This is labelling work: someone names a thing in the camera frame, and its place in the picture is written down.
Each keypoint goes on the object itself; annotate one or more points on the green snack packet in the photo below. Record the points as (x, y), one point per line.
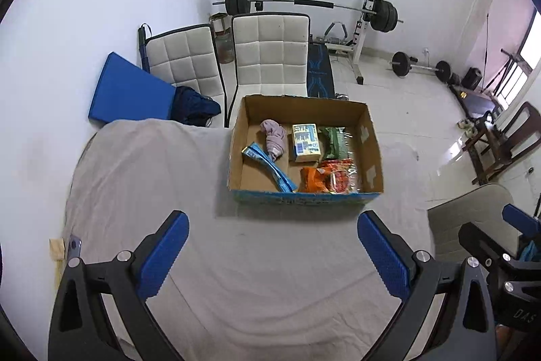
(334, 143)

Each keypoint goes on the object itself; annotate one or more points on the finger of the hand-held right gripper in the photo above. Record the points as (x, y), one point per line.
(522, 219)
(482, 240)

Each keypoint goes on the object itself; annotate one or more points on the short barbell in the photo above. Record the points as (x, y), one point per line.
(420, 68)

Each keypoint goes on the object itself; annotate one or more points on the grey sock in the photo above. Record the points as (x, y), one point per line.
(274, 137)

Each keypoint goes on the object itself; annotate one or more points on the orange snack packet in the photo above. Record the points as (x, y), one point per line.
(310, 179)

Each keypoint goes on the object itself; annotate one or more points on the dusty plastic jug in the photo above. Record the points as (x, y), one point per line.
(224, 44)

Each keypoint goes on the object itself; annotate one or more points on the blue foam mat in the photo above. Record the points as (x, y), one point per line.
(126, 90)

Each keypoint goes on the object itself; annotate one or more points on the grey table cloth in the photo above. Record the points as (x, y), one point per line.
(160, 175)

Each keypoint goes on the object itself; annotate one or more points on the blue black pole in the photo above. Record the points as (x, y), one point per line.
(143, 44)

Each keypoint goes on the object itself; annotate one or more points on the beige plastic chair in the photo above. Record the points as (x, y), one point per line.
(460, 213)

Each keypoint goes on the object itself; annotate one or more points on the blue smartphone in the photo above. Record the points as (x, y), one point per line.
(74, 246)

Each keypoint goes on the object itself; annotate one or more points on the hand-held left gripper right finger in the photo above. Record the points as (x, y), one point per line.
(382, 255)

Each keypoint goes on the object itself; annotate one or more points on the black tripod stand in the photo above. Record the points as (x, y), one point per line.
(505, 69)

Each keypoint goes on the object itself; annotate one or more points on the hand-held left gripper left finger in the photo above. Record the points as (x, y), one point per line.
(165, 255)

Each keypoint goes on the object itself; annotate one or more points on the black blue bench pad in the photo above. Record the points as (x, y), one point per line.
(320, 69)

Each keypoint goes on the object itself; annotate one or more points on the dark blue bag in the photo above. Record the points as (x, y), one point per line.
(194, 107)

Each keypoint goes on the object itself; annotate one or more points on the white barbell rack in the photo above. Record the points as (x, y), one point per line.
(359, 35)

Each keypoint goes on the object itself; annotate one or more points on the white blue tissue pack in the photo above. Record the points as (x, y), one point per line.
(306, 141)

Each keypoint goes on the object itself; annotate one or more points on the white padded chair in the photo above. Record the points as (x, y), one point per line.
(270, 52)
(186, 56)

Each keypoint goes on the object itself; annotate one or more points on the dark wooden chair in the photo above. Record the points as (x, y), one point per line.
(507, 141)

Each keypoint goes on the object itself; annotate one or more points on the long barbell with black plates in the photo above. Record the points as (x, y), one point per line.
(279, 0)

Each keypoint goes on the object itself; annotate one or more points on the dark low wooden table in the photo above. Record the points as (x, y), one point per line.
(475, 101)

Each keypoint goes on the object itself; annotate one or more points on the red snack packet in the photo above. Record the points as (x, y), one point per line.
(340, 179)

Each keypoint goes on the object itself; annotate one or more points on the small wooden block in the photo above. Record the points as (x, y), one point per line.
(56, 249)

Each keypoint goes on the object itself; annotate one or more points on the black speaker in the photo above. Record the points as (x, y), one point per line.
(471, 77)

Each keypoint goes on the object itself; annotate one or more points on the white shoes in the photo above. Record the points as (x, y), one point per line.
(465, 124)

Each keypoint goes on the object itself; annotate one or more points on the cardboard box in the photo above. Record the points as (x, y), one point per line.
(249, 120)

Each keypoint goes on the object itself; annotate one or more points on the long blue snack packet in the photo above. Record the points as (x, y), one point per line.
(274, 170)

